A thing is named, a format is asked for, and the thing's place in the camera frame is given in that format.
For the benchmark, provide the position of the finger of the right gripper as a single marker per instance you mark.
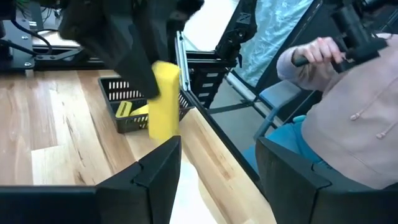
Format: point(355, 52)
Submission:
point(182, 12)
point(138, 68)

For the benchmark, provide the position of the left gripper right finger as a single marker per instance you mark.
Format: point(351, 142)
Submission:
point(295, 193)

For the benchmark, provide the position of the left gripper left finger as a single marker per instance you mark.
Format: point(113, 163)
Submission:
point(146, 193)

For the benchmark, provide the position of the person's forearm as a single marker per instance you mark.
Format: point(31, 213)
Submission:
point(289, 67)

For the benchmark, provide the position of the black slotted plastic basket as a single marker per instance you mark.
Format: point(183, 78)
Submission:
point(130, 124)

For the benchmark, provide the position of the person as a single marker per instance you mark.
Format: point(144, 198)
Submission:
point(357, 124)

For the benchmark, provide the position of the translucent plastic sheet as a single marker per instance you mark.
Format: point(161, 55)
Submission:
point(273, 37)

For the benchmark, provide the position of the blue grey chair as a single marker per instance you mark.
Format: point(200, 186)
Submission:
point(280, 93)

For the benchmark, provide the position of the person's hand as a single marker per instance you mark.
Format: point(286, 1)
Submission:
point(317, 49)

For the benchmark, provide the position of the aluminium extrusion post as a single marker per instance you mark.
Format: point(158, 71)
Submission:
point(183, 62)

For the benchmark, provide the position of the black printed bracket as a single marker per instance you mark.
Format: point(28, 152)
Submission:
point(236, 37)

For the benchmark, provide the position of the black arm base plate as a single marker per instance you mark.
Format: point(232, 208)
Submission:
point(18, 46)

